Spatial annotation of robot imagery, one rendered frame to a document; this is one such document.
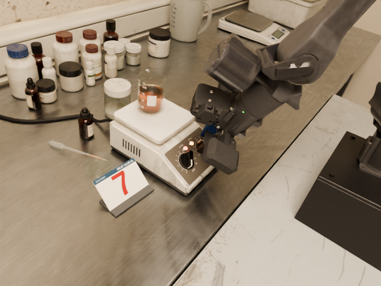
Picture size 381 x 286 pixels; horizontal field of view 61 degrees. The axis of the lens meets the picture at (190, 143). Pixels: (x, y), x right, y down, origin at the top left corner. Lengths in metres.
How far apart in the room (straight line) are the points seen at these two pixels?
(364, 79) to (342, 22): 1.46
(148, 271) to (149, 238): 0.06
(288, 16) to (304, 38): 1.10
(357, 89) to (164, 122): 1.47
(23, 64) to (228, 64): 0.49
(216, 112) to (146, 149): 0.16
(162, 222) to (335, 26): 0.39
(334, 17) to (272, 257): 0.37
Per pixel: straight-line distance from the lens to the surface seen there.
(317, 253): 0.61
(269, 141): 0.79
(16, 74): 0.82
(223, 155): 0.51
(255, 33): 1.31
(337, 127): 0.94
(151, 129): 0.60
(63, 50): 0.88
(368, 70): 1.92
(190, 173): 0.60
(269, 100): 0.49
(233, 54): 0.46
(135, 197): 0.59
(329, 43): 0.48
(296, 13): 1.55
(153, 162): 0.60
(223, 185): 0.64
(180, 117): 0.64
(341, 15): 0.48
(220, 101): 0.52
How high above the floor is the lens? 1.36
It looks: 39 degrees down
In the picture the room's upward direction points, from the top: 11 degrees clockwise
